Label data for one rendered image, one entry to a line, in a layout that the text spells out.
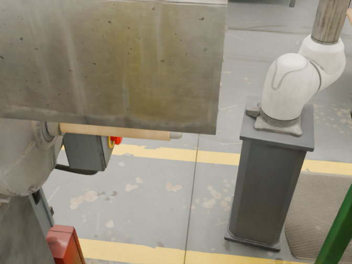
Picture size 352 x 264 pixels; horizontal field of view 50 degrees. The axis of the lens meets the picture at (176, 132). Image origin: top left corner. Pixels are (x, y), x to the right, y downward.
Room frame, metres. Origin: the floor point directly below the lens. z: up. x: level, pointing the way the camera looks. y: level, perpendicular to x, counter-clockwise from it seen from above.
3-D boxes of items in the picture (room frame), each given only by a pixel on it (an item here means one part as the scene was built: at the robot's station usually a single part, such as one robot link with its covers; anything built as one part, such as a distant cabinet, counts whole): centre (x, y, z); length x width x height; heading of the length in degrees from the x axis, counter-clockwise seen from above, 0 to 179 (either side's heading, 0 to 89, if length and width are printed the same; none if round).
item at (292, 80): (1.17, -0.42, 0.87); 0.18 x 0.16 x 0.22; 130
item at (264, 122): (1.17, -0.39, 0.73); 0.22 x 0.18 x 0.06; 75
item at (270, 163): (1.16, -0.41, 0.35); 0.28 x 0.28 x 0.70; 75
